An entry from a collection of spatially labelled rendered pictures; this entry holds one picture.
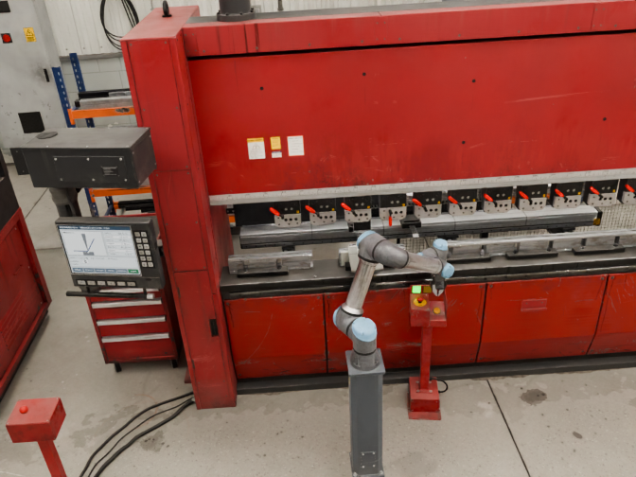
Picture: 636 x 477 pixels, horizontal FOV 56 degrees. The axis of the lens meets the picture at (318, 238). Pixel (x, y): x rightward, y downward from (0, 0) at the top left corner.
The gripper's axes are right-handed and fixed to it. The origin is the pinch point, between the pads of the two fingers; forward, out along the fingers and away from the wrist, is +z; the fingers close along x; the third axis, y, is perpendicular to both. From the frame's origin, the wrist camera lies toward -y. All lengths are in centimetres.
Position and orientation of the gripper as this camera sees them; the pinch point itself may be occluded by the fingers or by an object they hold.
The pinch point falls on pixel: (437, 294)
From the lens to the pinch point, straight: 345.7
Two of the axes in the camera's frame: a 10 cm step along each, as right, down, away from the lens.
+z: 0.7, 8.1, 5.8
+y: 0.8, -5.8, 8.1
